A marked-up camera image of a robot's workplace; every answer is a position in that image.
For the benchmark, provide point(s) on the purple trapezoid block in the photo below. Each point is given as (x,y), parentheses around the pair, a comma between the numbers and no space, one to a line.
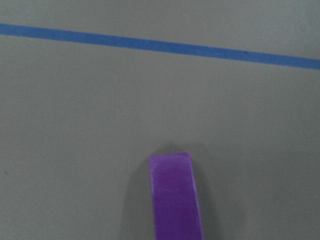
(176,207)

